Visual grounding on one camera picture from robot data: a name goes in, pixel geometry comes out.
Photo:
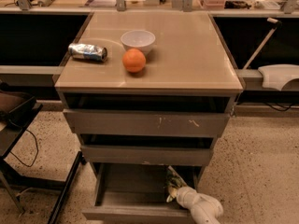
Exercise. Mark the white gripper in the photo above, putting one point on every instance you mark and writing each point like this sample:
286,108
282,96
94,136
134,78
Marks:
184,195

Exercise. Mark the green jalapeno chip bag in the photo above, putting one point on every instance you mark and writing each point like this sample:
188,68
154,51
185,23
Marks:
173,179

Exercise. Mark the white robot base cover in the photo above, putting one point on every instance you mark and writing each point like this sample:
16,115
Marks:
276,76

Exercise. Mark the grey open bottom drawer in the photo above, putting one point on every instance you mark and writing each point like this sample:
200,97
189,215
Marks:
134,193

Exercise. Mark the grey three-drawer cabinet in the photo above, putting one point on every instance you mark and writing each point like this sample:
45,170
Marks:
187,71

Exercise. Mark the grey middle drawer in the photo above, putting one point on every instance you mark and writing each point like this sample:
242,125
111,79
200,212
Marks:
148,155

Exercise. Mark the grey top drawer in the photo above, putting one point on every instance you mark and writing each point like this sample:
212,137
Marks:
146,123

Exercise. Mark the orange fruit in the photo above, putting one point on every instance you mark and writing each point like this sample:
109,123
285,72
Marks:
133,60

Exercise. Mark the white bowl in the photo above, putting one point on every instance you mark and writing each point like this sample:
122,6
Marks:
138,39

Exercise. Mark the crushed silver soda can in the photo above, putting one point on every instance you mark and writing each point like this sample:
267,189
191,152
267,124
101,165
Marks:
87,52

